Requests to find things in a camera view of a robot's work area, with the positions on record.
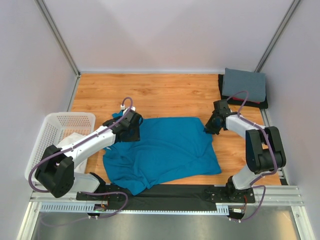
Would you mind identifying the blue t shirt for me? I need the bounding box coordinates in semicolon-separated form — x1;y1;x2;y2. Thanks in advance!
102;117;222;196

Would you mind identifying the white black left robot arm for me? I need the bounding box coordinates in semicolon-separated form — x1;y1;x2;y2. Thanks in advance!
29;109;143;201

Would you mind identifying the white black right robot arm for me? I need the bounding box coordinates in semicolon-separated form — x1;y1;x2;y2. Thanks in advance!
204;99;287;203

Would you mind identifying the folded red t shirt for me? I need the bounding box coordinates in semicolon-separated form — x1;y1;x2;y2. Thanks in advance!
231;97;261;105

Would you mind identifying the folded grey t shirt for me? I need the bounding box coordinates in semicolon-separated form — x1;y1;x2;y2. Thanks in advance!
222;68;267;102

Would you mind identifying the white t shirt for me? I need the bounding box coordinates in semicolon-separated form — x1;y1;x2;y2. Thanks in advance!
56;132;88;175

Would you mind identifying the white plastic laundry basket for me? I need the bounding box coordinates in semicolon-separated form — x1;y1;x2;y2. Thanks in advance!
24;112;96;179

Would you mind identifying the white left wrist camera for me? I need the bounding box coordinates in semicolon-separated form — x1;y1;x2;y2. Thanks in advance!
119;105;136;115

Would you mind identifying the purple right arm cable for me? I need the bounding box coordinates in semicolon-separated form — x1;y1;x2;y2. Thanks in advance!
226;90;267;223

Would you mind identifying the slotted grey cable duct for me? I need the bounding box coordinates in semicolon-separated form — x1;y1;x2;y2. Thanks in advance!
39;202;229;216

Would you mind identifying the right aluminium corner post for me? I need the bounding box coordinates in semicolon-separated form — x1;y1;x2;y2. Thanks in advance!
254;0;303;73

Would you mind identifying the aluminium corner post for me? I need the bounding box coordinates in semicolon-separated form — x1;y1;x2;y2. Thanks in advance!
34;0;81;77
254;0;303;73

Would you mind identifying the left aluminium corner post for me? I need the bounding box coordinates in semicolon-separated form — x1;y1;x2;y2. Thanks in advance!
34;0;81;77

